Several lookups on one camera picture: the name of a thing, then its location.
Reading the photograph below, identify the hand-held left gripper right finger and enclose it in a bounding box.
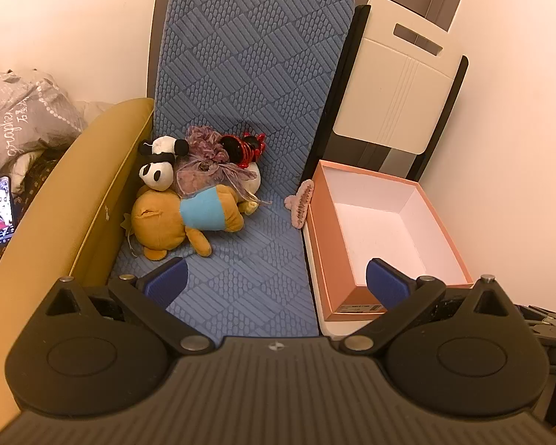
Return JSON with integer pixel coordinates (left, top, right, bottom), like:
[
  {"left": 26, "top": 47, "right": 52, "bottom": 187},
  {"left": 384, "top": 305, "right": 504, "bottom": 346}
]
[{"left": 340, "top": 257, "right": 515, "bottom": 353}]

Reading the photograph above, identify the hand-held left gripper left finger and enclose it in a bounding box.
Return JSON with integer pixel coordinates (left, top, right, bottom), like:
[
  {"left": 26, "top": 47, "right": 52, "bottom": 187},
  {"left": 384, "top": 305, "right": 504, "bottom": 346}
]
[{"left": 44, "top": 256, "right": 215, "bottom": 357}]

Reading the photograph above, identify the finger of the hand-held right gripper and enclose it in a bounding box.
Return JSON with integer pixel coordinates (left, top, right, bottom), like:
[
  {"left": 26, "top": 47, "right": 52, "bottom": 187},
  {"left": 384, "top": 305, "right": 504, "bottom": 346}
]
[{"left": 514, "top": 304, "right": 556, "bottom": 337}]

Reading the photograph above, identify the brown bear plush blue shirt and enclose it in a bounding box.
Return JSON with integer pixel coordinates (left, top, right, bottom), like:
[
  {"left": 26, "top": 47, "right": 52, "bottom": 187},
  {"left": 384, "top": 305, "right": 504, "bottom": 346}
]
[{"left": 130, "top": 184, "right": 246, "bottom": 263}]

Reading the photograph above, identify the pink cardboard box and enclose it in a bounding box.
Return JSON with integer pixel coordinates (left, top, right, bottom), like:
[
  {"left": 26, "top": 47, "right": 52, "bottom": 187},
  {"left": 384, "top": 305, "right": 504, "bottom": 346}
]
[{"left": 308, "top": 159, "right": 474, "bottom": 323}]

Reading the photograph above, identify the white duck plush toy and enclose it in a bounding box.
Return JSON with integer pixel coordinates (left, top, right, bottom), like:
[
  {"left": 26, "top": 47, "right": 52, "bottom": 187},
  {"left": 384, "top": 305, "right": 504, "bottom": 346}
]
[{"left": 238, "top": 160, "right": 263, "bottom": 216}]

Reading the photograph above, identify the panda plush toy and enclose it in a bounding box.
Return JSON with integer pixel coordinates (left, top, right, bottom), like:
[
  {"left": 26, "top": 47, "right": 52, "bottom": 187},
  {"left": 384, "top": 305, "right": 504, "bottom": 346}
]
[{"left": 138, "top": 135, "right": 191, "bottom": 192}]

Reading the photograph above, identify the pink hair claw clip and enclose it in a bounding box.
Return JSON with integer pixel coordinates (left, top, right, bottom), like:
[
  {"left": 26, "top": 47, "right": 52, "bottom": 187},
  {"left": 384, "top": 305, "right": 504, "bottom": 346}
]
[{"left": 285, "top": 179, "right": 317, "bottom": 230}]

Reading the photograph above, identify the purple organza scrunchie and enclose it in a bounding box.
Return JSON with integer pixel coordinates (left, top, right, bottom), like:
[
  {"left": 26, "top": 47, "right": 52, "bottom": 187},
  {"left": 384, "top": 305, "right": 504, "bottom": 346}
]
[{"left": 175, "top": 125, "right": 272, "bottom": 205}]

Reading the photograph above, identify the yellow sofa armrest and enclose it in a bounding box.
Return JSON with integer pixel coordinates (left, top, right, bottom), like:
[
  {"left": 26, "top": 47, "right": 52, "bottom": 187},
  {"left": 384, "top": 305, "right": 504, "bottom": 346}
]
[{"left": 0, "top": 97, "right": 156, "bottom": 422}]

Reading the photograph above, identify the dark floral cloth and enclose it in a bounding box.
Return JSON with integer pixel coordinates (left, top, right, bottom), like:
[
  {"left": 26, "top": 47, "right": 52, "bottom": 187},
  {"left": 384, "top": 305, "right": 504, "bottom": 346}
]
[{"left": 9, "top": 148, "right": 66, "bottom": 216}]

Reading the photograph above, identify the smartphone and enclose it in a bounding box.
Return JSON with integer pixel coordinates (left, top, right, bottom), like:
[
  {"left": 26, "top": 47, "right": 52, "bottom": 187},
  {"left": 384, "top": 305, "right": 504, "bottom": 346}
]
[{"left": 0, "top": 176, "right": 16, "bottom": 244}]

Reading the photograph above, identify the blue quilted seat cushion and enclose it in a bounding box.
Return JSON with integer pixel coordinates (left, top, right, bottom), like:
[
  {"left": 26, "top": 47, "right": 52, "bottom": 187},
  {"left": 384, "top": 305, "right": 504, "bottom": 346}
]
[{"left": 111, "top": 0, "right": 355, "bottom": 339}]

